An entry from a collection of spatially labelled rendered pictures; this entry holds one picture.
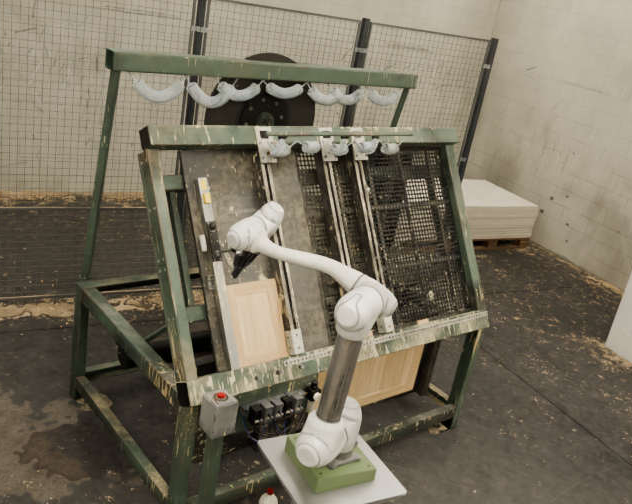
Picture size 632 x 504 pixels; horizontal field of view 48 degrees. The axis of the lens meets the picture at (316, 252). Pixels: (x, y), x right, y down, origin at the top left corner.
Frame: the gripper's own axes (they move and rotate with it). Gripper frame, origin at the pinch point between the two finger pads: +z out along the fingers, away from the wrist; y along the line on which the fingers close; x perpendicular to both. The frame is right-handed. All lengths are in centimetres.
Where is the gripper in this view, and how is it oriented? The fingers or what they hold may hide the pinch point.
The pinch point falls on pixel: (236, 271)
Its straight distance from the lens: 319.7
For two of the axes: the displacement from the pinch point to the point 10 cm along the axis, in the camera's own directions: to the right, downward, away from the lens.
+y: -7.5, 0.6, -6.5
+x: 4.7, 7.5, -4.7
